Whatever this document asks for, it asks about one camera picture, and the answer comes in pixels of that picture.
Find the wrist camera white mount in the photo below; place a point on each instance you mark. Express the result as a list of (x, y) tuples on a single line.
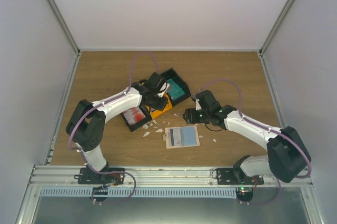
[(197, 104), (163, 89)]

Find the aluminium corner post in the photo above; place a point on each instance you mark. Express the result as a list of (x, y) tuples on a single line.
[(58, 15), (281, 17)]

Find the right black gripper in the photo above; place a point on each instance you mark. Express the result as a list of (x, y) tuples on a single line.
[(191, 118)]

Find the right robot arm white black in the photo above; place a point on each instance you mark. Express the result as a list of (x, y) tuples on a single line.
[(286, 155)]

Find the red white cards stack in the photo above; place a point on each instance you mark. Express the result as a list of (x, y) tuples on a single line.
[(134, 115)]

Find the right aluminium corner post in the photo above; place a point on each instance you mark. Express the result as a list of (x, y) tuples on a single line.
[(281, 17)]

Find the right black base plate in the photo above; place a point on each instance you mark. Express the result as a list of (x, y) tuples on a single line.
[(235, 176)]

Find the left aluminium corner post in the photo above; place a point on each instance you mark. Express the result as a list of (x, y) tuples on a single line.
[(58, 15)]

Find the grey slotted cable duct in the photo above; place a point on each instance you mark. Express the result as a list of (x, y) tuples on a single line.
[(147, 192)]

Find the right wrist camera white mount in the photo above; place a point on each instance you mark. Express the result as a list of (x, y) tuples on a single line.
[(197, 104)]

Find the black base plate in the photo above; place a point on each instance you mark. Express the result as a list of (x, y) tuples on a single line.
[(87, 176), (235, 176)]

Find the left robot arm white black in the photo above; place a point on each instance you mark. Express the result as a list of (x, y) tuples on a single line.
[(86, 126)]

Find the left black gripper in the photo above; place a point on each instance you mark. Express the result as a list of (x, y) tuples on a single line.
[(160, 107)]

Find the aluminium rail frame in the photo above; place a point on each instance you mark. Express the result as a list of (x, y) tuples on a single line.
[(145, 176)]

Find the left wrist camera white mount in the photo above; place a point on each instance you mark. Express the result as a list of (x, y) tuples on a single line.
[(163, 89)]

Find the teal cards stack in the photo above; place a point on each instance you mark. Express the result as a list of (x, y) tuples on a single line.
[(177, 89)]

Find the black bin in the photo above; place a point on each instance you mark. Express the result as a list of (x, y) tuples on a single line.
[(140, 124), (172, 74)]

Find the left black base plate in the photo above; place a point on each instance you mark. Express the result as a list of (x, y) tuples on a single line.
[(87, 176)]

